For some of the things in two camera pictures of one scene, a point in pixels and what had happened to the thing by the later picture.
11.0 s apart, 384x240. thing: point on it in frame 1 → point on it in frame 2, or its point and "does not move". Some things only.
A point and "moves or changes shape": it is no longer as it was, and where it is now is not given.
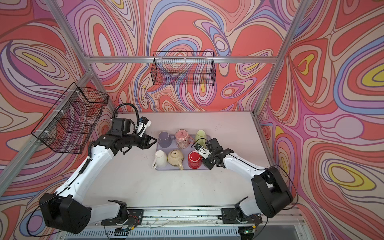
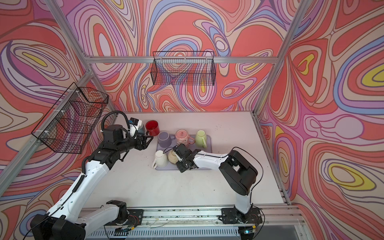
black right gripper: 209,165 → 181,169
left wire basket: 69,125 does not move
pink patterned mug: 183,139 does not move
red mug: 194,159 moves or changes shape
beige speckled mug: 175,157 does not move
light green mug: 201,138 does not move
